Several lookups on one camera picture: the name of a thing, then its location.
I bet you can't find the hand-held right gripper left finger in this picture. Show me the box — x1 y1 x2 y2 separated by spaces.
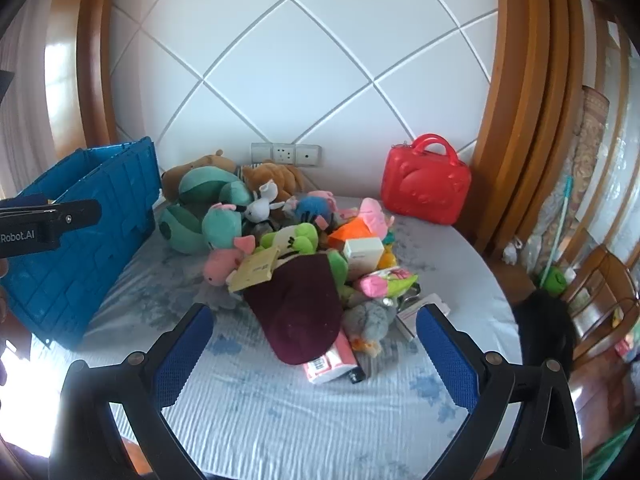
47 302 216 480

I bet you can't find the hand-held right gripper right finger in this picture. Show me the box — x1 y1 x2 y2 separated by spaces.
415 304 586 480

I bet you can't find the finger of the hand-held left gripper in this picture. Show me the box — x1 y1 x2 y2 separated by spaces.
0 199 102 233

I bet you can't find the blue plastic crate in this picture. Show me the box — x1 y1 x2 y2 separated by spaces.
0 136 162 351

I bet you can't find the green pink wipes pack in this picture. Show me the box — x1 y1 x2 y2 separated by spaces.
354 267 420 298

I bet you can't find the white box with green band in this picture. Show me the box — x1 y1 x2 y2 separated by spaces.
343 237 386 283

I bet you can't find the grey cloth-covered desktop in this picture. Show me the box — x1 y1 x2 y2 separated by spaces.
30 192 523 480

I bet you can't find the white medicine box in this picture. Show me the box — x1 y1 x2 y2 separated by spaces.
396 296 453 343

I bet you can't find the metal clip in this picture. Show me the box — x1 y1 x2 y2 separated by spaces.
382 287 423 311

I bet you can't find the small pink pig plush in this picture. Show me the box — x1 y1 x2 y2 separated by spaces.
202 235 256 288

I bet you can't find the black cloth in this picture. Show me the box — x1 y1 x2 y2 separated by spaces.
512 290 578 376

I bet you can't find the dark green plush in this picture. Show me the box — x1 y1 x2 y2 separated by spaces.
159 202 211 256

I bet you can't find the yellowish card box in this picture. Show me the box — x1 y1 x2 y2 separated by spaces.
227 246 281 293

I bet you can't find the pink barcode box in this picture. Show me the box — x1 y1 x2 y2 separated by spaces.
301 332 357 386

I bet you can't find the maroon cap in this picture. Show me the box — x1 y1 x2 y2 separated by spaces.
243 254 346 366

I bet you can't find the green striped round plush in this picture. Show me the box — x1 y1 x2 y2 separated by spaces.
177 167 253 208

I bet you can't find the brown capybara plush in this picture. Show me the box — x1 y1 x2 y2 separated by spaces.
161 150 237 201

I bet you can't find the pink pig plush orange dress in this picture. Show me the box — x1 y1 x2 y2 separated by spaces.
327 197 396 251

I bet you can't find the white rabbit plush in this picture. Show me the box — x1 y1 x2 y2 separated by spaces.
243 180 286 223

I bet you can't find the red small suitcase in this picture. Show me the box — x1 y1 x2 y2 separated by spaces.
381 133 472 226

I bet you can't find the wooden chair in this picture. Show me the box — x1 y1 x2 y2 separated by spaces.
562 244 640 366

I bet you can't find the blue plush toy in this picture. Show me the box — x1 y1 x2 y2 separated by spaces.
295 195 338 226

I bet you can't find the brown bear plush striped shirt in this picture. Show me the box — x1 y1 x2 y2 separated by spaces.
240 160 311 206

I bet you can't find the broom with teal handle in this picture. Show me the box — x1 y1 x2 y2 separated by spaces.
542 175 576 281

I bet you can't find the white wall outlet panel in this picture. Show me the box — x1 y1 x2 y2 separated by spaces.
250 142 322 167

